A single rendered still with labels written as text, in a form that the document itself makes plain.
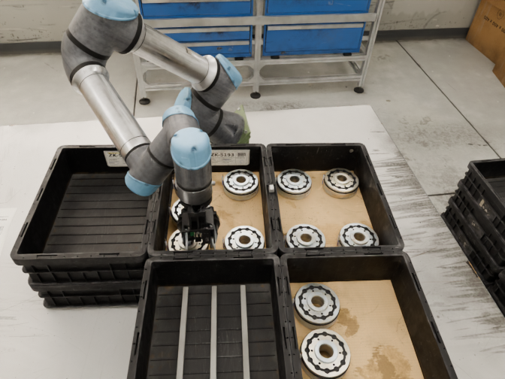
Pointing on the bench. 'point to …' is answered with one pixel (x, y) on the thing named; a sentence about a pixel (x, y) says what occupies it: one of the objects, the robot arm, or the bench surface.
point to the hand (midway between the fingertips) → (200, 243)
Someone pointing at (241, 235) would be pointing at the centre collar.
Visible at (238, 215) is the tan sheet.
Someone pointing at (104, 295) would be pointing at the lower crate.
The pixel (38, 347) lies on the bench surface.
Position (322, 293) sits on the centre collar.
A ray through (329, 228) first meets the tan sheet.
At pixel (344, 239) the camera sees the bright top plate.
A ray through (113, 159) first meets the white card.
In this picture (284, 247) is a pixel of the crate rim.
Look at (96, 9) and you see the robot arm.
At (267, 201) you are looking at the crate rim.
